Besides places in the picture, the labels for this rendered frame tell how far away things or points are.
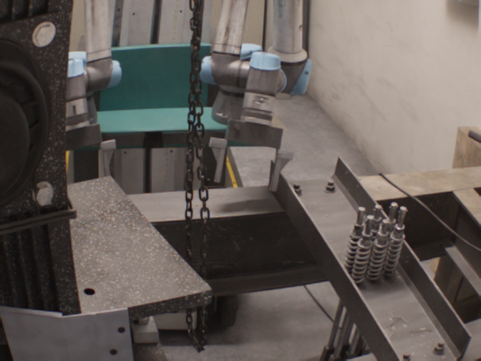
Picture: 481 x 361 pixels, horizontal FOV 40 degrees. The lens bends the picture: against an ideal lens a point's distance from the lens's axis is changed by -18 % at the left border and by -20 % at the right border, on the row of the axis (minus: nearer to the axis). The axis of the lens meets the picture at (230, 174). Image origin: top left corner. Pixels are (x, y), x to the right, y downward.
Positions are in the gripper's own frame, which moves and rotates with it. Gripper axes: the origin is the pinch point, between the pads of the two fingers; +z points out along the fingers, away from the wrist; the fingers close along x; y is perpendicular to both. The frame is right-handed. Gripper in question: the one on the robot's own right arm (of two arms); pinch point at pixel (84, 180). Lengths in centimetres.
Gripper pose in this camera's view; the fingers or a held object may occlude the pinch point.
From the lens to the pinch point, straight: 188.8
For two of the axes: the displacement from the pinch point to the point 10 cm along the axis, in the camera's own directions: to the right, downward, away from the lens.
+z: 1.7, 9.8, 1.0
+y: -2.3, -0.6, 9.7
